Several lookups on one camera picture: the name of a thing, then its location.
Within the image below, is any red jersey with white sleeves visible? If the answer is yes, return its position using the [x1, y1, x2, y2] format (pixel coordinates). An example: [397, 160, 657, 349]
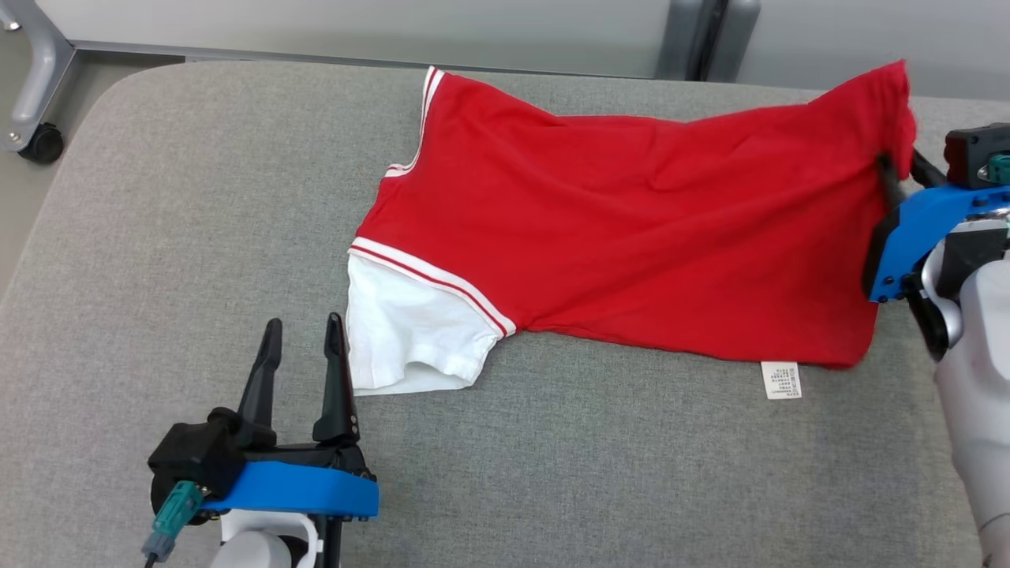
[345, 59, 918, 401]

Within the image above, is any grey partition base rail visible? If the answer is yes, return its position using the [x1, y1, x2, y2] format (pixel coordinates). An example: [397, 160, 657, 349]
[71, 39, 660, 77]

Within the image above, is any left teal plug black cable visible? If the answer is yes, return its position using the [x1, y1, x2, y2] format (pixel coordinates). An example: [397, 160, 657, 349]
[142, 481, 204, 568]

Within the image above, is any black caster wheel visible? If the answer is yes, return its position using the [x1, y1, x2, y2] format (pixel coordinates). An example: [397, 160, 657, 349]
[17, 122, 65, 165]

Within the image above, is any grey fabric sofa seat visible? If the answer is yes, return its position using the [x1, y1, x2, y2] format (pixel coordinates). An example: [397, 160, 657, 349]
[0, 62, 1010, 568]

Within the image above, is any grey wheeled stand leg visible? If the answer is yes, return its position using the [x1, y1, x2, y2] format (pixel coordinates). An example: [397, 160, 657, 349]
[0, 0, 77, 152]

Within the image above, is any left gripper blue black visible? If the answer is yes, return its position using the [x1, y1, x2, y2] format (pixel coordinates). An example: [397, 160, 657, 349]
[201, 312, 380, 521]

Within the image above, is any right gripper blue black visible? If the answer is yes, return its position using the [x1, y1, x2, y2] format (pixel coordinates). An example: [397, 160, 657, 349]
[862, 148, 1010, 305]

